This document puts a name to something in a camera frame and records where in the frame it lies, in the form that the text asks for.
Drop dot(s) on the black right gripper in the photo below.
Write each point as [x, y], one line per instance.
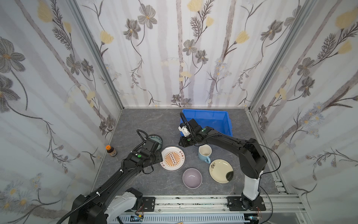
[185, 139]

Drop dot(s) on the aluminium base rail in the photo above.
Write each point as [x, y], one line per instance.
[271, 209]

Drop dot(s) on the blue plastic bin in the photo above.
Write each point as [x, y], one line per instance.
[219, 120]

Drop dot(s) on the purple bowl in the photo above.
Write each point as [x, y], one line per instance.
[192, 178]

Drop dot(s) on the orange sunburst plate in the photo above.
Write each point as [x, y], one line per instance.
[173, 158]

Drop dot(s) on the cream floral plate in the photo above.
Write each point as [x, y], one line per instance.
[221, 171]

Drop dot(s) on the green patterned small plate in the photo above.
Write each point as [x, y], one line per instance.
[158, 139]

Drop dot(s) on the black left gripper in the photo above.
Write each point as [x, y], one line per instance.
[154, 147]

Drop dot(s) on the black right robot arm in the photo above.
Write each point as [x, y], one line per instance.
[251, 156]

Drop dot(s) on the light blue mug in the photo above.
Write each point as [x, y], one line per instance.
[204, 153]

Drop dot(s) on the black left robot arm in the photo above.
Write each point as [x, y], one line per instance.
[91, 209]

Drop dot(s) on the brown bottle orange cap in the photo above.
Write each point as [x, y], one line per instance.
[111, 150]

